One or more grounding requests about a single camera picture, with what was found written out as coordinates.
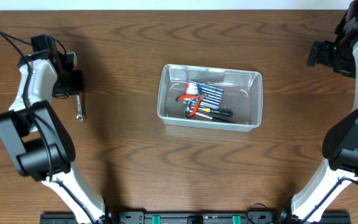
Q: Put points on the precision screwdriver set case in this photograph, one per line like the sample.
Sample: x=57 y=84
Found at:
x=214 y=95

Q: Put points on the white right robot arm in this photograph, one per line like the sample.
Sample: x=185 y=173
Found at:
x=339 y=167

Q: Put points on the silver combination wrench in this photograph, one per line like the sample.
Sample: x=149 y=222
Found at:
x=80 y=116

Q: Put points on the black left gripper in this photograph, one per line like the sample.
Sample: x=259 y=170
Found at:
x=70 y=83

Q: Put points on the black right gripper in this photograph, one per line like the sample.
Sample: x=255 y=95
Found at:
x=322 y=58

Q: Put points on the yellow black screwdriver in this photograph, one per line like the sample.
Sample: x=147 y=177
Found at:
x=224 y=113

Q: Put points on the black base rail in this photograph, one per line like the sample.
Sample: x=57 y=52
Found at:
x=253 y=216

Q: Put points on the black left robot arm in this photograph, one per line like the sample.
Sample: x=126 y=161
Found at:
x=37 y=142

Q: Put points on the claw hammer black handle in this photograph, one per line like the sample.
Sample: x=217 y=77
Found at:
x=208 y=116

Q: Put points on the orange handled pliers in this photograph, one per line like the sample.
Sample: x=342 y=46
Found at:
x=188 y=99

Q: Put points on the clear plastic container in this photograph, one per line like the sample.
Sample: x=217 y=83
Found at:
x=243 y=95

